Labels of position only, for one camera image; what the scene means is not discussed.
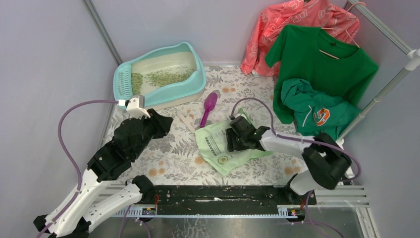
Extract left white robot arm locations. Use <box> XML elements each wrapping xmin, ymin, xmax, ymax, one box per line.
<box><xmin>33</xmin><ymin>95</ymin><xmax>173</xmax><ymax>238</ymax></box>

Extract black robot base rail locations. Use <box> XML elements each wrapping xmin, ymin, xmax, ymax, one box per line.
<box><xmin>139</xmin><ymin>185</ymin><xmax>316</xmax><ymax>216</ymax></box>

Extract metal clothes rack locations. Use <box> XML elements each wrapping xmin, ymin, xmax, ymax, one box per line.
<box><xmin>331</xmin><ymin>0</ymin><xmax>420</xmax><ymax>180</ymax></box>

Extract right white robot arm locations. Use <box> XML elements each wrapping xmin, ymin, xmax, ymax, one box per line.
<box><xmin>226</xmin><ymin>116</ymin><xmax>352</xmax><ymax>204</ymax></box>

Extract pink patterned garment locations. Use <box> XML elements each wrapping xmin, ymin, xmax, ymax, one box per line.
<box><xmin>240</xmin><ymin>0</ymin><xmax>360</xmax><ymax>76</ymax></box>

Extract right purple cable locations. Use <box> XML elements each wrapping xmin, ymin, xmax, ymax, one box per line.
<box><xmin>229</xmin><ymin>97</ymin><xmax>363</xmax><ymax>238</ymax></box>

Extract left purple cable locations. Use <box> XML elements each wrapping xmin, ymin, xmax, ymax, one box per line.
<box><xmin>34</xmin><ymin>99</ymin><xmax>127</xmax><ymax>238</ymax></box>

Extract green jersey with orange logo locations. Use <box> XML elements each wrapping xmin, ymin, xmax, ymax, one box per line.
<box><xmin>280</xmin><ymin>78</ymin><xmax>360</xmax><ymax>140</ymax></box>

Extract teal cat litter box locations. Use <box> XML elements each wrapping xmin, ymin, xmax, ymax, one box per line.
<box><xmin>113</xmin><ymin>42</ymin><xmax>207</xmax><ymax>110</ymax></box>

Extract floral patterned mat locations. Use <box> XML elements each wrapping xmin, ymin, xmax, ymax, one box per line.
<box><xmin>117</xmin><ymin>66</ymin><xmax>307</xmax><ymax>185</ymax></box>

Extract green t-shirt on hanger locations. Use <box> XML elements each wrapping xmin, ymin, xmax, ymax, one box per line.
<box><xmin>264</xmin><ymin>24</ymin><xmax>379</xmax><ymax>124</ymax></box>

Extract purple cable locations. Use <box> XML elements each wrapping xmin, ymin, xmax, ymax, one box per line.
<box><xmin>34</xmin><ymin>99</ymin><xmax>127</xmax><ymax>238</ymax></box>
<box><xmin>229</xmin><ymin>97</ymin><xmax>363</xmax><ymax>238</ymax></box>

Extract pink clothes hanger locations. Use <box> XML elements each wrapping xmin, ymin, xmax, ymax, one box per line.
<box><xmin>318</xmin><ymin>1</ymin><xmax>367</xmax><ymax>60</ymax></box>

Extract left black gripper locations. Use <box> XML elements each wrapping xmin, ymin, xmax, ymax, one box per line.
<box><xmin>132</xmin><ymin>109</ymin><xmax>174</xmax><ymax>160</ymax></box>

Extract green litter pile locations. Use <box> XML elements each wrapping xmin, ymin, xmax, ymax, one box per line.
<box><xmin>131</xmin><ymin>68</ymin><xmax>195</xmax><ymax>95</ymax></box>

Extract purple litter scoop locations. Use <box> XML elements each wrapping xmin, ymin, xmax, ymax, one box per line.
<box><xmin>200</xmin><ymin>92</ymin><xmax>218</xmax><ymax>128</ymax></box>

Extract green cat litter bag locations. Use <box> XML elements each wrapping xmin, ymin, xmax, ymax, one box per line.
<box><xmin>195</xmin><ymin>119</ymin><xmax>273</xmax><ymax>176</ymax></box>

